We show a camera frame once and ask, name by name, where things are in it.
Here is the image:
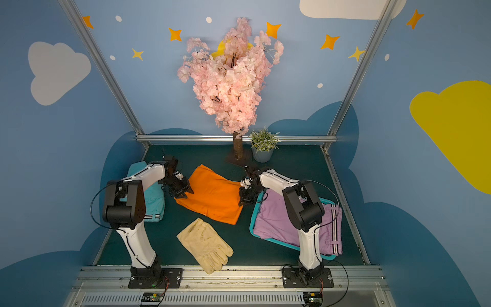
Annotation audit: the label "right green circuit board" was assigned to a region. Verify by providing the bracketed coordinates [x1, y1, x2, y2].
[303, 292, 323, 307]

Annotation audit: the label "green circuit board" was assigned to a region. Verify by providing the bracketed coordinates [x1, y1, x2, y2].
[140, 292, 165, 306]
[303, 292, 323, 307]

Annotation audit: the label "aluminium frame post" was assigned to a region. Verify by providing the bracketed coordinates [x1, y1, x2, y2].
[58, 0, 144, 135]
[327, 0, 399, 137]

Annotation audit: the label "orange garment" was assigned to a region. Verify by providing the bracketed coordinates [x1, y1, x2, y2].
[176, 165, 242, 225]

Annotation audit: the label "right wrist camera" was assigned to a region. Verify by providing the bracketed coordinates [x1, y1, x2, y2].
[240, 165, 262, 189]

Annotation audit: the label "cream leather glove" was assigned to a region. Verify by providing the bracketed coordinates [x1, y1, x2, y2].
[176, 218, 233, 275]

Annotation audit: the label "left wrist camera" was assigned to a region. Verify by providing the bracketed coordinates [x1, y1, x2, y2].
[162, 155, 178, 177]

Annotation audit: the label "left green circuit board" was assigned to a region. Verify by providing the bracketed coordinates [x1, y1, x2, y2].
[140, 292, 165, 306]

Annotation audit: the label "teal plastic basket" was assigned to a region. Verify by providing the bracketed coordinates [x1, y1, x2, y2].
[249, 189, 339, 262]

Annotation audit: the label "pink blossom artificial tree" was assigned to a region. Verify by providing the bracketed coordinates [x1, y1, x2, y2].
[177, 17, 285, 166]

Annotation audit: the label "aluminium back crossbar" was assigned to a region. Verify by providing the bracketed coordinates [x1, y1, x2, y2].
[136, 134, 338, 143]

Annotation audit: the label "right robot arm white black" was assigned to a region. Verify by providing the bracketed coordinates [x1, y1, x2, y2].
[239, 166, 325, 282]

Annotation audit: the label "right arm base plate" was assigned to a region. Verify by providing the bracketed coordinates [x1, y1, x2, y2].
[281, 266, 334, 289]

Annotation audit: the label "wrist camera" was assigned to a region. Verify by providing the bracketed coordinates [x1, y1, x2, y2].
[240, 165, 262, 189]
[162, 155, 178, 177]

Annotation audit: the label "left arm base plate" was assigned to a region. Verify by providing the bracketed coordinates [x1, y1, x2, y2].
[128, 267, 184, 289]

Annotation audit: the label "aluminium front rail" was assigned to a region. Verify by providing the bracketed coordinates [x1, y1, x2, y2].
[64, 265, 396, 306]

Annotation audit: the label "right aluminium frame post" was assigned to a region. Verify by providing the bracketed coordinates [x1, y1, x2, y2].
[327, 0, 399, 137]

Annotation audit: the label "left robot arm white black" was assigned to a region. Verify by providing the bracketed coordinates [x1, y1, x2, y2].
[102, 156, 193, 283]

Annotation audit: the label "small potted green plant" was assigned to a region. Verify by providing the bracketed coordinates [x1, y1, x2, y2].
[250, 128, 280, 163]

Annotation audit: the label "teal garment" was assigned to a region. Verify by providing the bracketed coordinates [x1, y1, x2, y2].
[121, 162, 166, 222]

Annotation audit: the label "left aluminium frame post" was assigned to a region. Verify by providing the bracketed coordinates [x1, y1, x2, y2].
[58, 0, 144, 135]

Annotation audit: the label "purple striped pants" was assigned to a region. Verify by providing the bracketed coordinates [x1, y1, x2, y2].
[252, 189, 343, 257]

